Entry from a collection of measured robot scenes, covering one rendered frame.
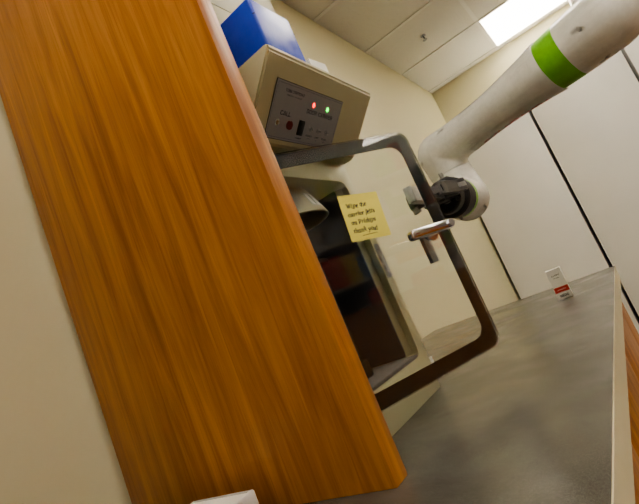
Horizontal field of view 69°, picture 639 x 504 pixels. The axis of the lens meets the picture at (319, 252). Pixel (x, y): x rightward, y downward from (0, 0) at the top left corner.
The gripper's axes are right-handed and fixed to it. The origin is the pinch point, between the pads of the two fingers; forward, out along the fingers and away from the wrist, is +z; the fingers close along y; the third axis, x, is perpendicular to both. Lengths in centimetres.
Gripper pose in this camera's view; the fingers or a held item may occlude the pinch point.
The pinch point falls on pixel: (415, 196)
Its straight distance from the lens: 87.4
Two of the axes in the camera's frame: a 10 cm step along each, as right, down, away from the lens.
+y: 7.6, -4.0, -5.2
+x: 3.8, 9.1, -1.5
